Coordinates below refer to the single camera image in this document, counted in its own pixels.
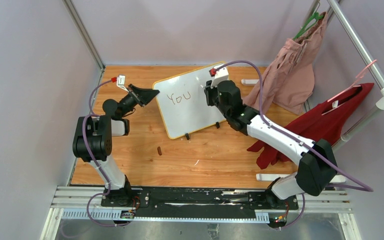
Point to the pink clothes hanger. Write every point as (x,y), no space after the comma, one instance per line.
(358,78)

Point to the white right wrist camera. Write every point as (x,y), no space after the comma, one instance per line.
(219,74)

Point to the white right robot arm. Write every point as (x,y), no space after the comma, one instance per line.
(315,159)

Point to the yellow framed whiteboard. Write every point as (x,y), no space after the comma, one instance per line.
(182,102)

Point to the pink hanging garment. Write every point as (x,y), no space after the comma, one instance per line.
(289,80)

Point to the brown marker cap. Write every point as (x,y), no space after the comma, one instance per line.
(159,150)

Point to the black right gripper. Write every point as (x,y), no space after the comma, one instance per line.
(209,91)

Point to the red hanging garment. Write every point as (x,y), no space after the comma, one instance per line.
(324,121)

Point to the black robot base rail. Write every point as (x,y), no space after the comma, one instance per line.
(189,205)

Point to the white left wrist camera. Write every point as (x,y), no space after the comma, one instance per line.
(120,82)

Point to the green clothes hanger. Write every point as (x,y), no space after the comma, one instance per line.
(310,22)

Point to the metal clothes rack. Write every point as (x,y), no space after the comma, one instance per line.
(335,67)

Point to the aluminium corner frame post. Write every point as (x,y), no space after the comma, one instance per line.
(75,16)

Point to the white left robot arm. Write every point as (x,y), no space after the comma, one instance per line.
(93,143)

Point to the white whiteboard eraser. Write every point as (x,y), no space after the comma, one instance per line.
(249,82)

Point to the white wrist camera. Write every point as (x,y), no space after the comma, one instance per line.
(219,74)
(120,82)

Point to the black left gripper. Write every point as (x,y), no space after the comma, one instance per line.
(144,96)

